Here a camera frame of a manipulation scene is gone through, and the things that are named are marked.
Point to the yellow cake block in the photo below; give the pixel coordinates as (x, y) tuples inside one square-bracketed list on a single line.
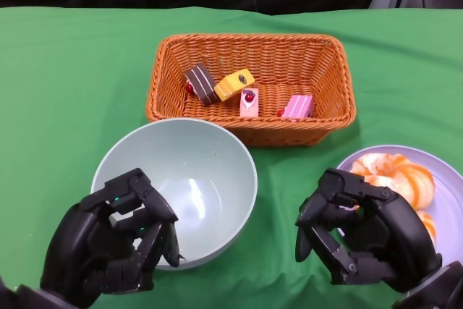
[(233, 84)]

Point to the oblong orange striped bread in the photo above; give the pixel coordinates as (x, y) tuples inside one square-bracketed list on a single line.
[(428, 225)]

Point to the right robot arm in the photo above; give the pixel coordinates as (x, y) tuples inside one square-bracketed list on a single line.
[(441, 287)]

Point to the orange wicker basket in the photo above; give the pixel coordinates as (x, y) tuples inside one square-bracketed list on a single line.
[(289, 63)]

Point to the green tablecloth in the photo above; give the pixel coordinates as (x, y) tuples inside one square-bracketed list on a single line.
[(72, 70)]

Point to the pale grey-green bowl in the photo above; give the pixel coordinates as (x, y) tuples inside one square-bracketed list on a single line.
[(202, 171)]

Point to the magenta cake block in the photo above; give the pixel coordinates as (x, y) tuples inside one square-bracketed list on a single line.
[(298, 106)]

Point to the lavender plate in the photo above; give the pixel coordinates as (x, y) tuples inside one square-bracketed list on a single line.
[(448, 178)]

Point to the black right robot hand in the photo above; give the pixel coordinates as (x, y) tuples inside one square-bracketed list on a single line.
[(394, 236)]

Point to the pink cake with cherry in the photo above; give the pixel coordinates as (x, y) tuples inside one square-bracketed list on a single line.
[(249, 102)]

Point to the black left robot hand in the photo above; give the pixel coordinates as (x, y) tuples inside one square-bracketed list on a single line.
[(83, 247)]

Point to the chocolate layered cake slice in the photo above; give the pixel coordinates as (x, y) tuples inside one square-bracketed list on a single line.
[(202, 83)]

